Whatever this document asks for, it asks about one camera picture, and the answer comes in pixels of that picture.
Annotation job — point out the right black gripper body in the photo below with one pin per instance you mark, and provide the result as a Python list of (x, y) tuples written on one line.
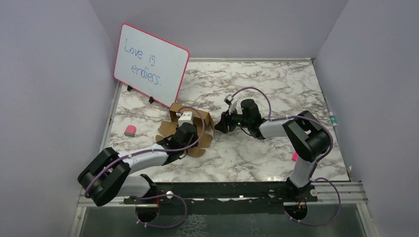
[(239, 121)]

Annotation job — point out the pink eraser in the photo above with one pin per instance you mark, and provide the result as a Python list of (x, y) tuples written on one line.
[(130, 131)]

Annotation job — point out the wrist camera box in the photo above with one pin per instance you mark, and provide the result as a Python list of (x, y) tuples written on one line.
[(185, 117), (229, 100)]

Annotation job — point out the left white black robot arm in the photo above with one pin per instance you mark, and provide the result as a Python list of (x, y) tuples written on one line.
[(109, 174)]

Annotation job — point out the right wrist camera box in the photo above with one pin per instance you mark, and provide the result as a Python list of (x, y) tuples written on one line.
[(229, 100)]

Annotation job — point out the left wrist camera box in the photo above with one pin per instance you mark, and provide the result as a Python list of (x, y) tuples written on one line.
[(185, 117)]

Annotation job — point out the green capped marker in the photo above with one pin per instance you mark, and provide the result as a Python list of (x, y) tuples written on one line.
[(332, 119)]

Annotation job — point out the brown cardboard box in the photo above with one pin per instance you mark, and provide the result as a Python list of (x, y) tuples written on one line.
[(202, 120)]

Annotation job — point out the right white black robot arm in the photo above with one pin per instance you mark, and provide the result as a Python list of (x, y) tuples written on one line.
[(309, 138)]

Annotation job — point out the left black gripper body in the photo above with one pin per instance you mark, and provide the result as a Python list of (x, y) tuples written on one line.
[(193, 140)]

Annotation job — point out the white board with pink frame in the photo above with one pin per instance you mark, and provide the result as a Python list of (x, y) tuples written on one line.
[(151, 65)]

